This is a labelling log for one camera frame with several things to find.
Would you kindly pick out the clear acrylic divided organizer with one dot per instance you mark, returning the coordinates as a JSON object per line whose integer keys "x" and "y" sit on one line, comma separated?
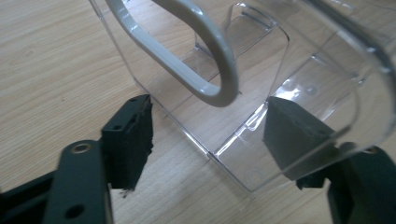
{"x": 174, "y": 67}

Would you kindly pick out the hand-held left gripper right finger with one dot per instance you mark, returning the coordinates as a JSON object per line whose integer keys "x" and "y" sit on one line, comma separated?
{"x": 295, "y": 137}

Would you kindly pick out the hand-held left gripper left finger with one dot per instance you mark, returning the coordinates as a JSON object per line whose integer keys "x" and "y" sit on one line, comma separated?
{"x": 127, "y": 146}

